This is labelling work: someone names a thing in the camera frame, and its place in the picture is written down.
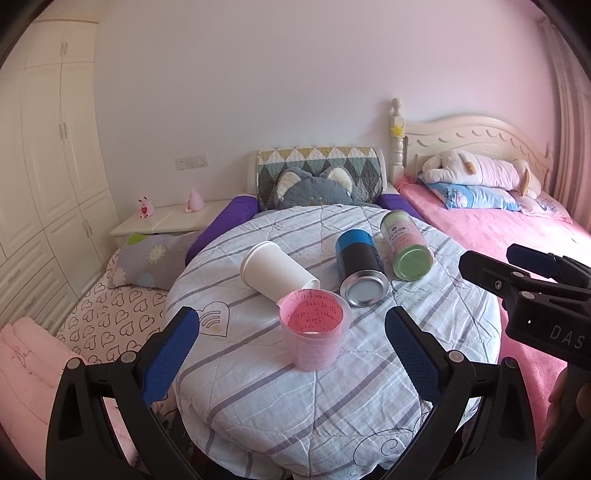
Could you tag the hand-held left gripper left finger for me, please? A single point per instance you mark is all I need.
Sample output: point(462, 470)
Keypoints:
point(170, 353)

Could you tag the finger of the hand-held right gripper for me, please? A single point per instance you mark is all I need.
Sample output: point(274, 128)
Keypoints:
point(487, 273)
point(531, 258)

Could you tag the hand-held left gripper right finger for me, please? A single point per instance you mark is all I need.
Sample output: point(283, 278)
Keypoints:
point(414, 355)

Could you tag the white paper cup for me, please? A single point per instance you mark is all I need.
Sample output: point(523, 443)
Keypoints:
point(272, 272)

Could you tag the pink plastic cup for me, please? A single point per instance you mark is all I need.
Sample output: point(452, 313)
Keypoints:
point(314, 346)

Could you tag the person's right hand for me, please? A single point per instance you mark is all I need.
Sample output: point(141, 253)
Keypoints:
point(557, 401)

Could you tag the pink bedspread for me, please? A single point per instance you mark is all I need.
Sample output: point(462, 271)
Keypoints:
point(471, 230)

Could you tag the pink pillow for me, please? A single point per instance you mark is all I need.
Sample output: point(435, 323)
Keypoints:
point(545, 205)

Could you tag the heart print sheet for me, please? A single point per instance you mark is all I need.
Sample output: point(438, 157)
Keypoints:
point(115, 318)

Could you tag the blue cartoon pillow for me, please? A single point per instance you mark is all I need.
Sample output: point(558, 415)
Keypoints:
point(461, 196)

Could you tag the green can with pink label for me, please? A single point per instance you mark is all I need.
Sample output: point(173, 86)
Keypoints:
point(406, 240)

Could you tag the grey floral pillow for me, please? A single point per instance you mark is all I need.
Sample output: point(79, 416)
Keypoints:
point(147, 258)

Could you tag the white and pink plush toy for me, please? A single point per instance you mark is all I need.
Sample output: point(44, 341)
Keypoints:
point(480, 170)

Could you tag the striped white cloth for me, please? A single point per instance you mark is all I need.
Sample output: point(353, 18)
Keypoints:
point(258, 406)

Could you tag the blue and black can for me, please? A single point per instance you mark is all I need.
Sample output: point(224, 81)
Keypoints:
point(358, 254)

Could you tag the pale curtain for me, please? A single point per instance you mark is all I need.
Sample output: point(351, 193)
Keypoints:
point(572, 138)

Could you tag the white nightstand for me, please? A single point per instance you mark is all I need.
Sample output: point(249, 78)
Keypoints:
point(161, 221)

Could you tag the purple sofa chair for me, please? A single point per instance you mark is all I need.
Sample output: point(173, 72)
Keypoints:
point(221, 221)

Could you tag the cream bed headboard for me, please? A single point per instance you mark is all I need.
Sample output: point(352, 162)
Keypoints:
point(461, 134)

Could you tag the folded pink blanket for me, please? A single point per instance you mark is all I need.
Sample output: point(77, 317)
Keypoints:
point(27, 369)

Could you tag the pink cone toy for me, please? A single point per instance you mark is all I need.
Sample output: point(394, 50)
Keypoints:
point(195, 202)

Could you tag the diamond pattern quilt cover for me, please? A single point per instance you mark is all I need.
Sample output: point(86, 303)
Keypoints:
point(362, 170)

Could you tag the yellow star sticker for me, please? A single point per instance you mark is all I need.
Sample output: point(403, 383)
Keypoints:
point(397, 130)

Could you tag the grey cat cushion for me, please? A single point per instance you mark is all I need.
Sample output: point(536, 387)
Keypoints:
point(309, 191)

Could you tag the white wardrobe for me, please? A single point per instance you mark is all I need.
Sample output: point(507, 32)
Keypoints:
point(46, 161)

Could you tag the wall socket plate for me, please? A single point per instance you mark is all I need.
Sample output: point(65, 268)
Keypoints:
point(190, 162)

